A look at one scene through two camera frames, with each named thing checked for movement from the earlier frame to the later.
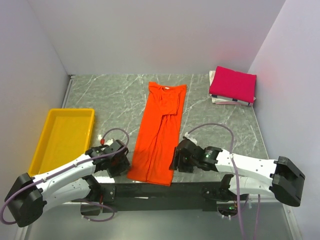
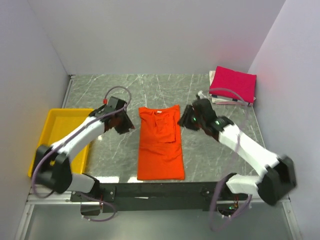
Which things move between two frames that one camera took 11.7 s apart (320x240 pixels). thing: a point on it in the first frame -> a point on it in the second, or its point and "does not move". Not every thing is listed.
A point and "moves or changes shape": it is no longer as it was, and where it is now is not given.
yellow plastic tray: (67, 134) does not move
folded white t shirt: (220, 99) does not move
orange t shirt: (159, 135) moves or changes shape
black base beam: (158, 196) does not move
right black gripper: (173, 164) -> (185, 118)
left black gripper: (124, 164) -> (124, 128)
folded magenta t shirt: (229, 83) does not move
